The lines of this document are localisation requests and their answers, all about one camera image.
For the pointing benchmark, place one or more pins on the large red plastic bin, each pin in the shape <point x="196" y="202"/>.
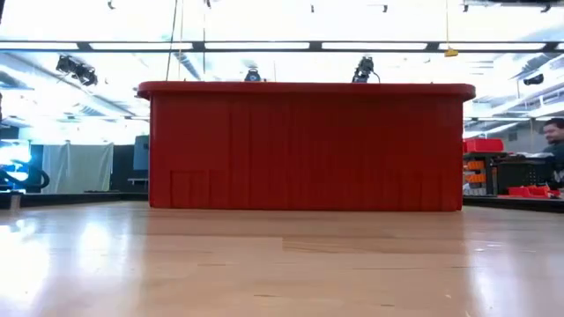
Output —
<point x="308" y="149"/>

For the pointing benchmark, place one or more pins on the small red storage bin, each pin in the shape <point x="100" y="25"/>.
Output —
<point x="483" y="145"/>

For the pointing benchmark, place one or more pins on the grey box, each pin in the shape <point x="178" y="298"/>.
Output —
<point x="141" y="152"/>

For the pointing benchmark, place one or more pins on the orange drawer rack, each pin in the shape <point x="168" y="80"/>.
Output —
<point x="476" y="178"/>

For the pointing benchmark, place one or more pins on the hanging yellow tag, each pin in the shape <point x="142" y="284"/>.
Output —
<point x="451" y="53"/>

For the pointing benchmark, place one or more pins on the white hanging cloth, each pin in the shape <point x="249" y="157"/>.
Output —
<point x="77" y="167"/>

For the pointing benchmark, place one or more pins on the black ceiling spotlight cluster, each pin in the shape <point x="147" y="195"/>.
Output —
<point x="77" y="70"/>

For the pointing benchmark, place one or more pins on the black plastic crate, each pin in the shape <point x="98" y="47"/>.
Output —
<point x="524" y="176"/>

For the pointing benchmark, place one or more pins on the flat red tray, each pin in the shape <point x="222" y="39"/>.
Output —
<point x="531" y="192"/>

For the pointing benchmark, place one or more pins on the black ceiling lamp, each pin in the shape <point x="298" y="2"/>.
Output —
<point x="534" y="79"/>

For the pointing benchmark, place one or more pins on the bright blue screen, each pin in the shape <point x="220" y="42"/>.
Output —
<point x="13" y="154"/>

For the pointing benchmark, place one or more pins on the person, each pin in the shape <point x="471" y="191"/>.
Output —
<point x="555" y="132"/>

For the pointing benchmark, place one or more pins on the black aluminium table frame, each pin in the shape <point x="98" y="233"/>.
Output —
<point x="66" y="200"/>

